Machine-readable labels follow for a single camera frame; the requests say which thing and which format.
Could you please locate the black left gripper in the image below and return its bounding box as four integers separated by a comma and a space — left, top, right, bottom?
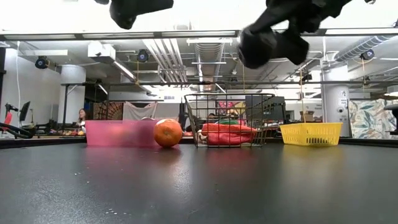
109, 0, 174, 30

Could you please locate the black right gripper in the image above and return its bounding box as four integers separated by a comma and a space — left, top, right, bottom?
238, 18, 310, 69

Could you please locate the orange carrot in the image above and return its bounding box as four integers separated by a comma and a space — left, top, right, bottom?
201, 123, 258, 146

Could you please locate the orange fruit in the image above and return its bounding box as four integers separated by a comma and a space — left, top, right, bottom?
154, 118, 183, 149

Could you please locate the black overhead crossbar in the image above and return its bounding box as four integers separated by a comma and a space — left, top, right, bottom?
0, 28, 398, 41

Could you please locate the white vent box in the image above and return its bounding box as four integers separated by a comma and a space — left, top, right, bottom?
87, 42, 116, 63

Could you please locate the white ceiling light fixture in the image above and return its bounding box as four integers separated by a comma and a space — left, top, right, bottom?
186, 37, 233, 46

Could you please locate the black shelf rack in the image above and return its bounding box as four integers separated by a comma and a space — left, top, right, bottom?
244, 95, 287, 123

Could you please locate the colourful poster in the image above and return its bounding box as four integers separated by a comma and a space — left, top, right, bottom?
217, 101, 247, 121

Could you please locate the white cylinder tank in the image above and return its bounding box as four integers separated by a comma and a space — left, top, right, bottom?
320, 67, 351, 138

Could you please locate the white column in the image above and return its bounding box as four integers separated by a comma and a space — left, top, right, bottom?
58, 64, 87, 125

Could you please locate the yellow plastic basket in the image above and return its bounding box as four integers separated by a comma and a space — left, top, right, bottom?
279, 122, 343, 147

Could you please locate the mandala tapestry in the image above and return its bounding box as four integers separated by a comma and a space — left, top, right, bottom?
93, 101, 124, 121

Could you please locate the white cloth banner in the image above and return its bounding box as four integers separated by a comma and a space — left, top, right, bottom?
123, 101, 159, 121

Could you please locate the black tall table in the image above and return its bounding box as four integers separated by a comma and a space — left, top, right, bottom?
60, 81, 109, 131

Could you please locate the leaf print tapestry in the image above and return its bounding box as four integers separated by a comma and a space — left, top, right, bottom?
348, 98, 398, 139

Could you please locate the pink plastic basket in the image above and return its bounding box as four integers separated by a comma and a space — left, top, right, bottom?
84, 119, 160, 147

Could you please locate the black computer monitor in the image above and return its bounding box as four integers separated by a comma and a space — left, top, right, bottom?
19, 101, 31, 121

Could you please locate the black hanging camera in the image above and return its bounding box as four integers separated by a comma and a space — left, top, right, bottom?
136, 49, 150, 63
34, 55, 50, 70
359, 49, 376, 61

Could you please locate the silver ceiling duct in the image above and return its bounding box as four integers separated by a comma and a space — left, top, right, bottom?
194, 42, 225, 93

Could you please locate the wire metal basket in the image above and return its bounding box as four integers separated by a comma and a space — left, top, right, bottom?
183, 93, 276, 148

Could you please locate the silver spiral duct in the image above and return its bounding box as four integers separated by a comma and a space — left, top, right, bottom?
334, 34, 398, 62

